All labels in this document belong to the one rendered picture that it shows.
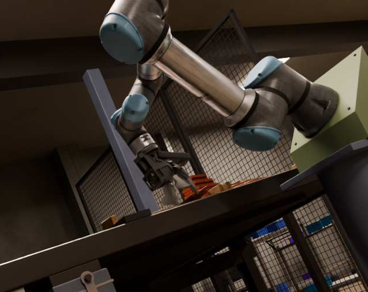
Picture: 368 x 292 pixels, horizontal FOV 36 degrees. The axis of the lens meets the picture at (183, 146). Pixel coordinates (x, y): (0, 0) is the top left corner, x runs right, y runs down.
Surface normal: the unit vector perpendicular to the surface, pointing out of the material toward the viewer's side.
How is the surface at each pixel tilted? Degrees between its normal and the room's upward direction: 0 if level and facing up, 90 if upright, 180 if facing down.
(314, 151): 90
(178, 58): 120
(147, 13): 104
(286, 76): 97
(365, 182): 90
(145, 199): 90
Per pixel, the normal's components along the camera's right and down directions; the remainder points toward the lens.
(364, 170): 0.04, -0.28
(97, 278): 0.47, -0.43
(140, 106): 0.23, -0.40
